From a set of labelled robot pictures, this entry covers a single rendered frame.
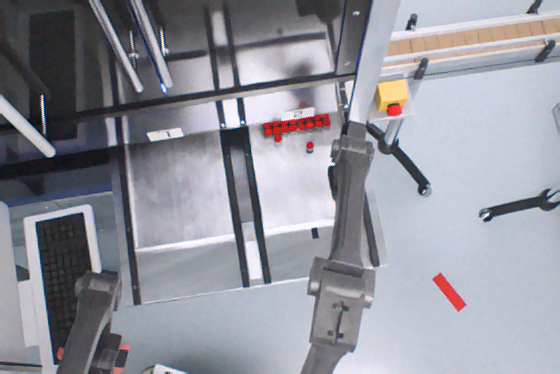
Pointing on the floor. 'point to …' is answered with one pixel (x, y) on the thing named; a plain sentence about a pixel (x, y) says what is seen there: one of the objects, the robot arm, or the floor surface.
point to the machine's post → (371, 56)
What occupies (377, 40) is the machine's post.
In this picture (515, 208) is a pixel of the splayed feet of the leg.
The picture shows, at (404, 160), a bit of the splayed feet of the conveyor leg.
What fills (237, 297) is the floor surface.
